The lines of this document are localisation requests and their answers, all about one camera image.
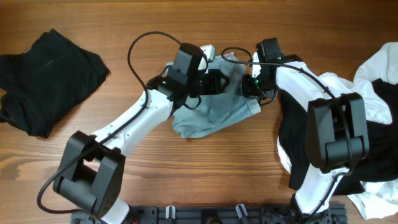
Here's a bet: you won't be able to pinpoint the left black cable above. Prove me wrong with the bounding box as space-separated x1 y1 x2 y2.
36 30 183 215

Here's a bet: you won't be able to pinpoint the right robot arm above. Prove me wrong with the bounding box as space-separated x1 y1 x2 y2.
243 37 369 223

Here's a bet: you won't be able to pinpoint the white t-shirt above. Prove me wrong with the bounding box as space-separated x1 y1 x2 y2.
277 42 397 220

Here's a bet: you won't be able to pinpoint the light blue denim shorts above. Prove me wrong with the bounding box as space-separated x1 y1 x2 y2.
172 56 261 138

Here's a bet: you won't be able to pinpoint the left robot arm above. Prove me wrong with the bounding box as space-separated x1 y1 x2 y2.
53 43 221 223

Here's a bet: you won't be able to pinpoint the right black cable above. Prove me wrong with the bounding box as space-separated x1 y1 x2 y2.
220 46 355 218

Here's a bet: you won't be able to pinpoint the black cable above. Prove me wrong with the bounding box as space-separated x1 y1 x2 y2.
220 46 355 218
36 30 183 215

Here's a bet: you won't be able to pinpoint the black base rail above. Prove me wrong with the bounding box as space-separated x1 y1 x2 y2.
70 203 348 224

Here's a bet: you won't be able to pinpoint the black t-shirt with logo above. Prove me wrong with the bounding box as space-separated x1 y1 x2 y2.
279 78 397 195

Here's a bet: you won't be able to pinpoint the folded black garment left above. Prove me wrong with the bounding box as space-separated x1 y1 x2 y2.
1 29 109 138

